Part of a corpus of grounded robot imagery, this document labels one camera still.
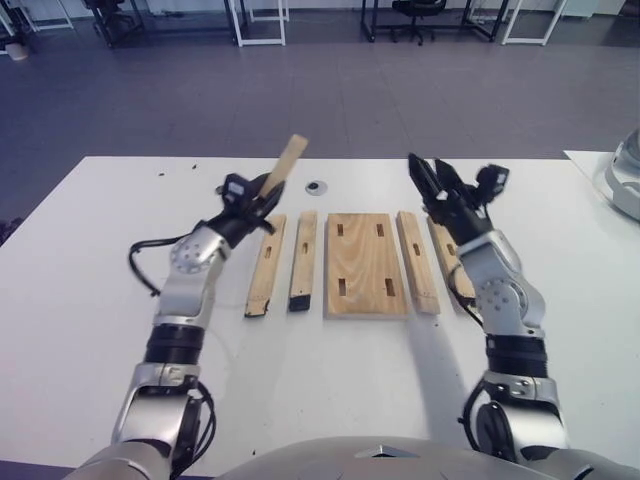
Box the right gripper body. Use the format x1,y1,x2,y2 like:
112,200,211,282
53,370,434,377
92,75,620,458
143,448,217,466
421,183,495,247

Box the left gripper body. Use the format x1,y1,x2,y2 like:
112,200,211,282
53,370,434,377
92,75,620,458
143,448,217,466
214,195,275,250

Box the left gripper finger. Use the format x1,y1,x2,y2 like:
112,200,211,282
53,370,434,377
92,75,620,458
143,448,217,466
261,179,288,222
249,174,275,201

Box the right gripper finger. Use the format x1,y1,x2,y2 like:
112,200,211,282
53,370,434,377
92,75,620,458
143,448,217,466
433,158,470,195
407,151,448,204

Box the wooden bar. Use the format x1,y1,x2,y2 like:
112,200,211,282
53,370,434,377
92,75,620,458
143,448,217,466
258,134,311,200

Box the wooden leg with black cap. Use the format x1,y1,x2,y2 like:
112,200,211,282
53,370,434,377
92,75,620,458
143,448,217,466
286,209,320,314

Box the wooden seat board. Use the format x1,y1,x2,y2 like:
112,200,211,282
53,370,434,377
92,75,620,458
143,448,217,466
323,212,410,320

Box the black office chair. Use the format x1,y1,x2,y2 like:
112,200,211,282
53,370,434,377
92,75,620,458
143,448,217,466
391,0,449,47

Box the white grey rounded device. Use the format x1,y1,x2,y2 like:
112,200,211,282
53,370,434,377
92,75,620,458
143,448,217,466
589,126,640,225

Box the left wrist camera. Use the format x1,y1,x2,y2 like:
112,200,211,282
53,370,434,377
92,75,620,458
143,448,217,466
218,173,252,207

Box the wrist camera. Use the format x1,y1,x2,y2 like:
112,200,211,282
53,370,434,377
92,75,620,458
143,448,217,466
218,173,252,207
473,163,512,205

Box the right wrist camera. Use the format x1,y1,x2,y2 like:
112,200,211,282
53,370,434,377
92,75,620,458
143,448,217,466
473,163,512,205

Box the black cable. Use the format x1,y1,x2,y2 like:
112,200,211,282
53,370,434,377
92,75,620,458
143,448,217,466
127,237,182,300
445,263,482,322

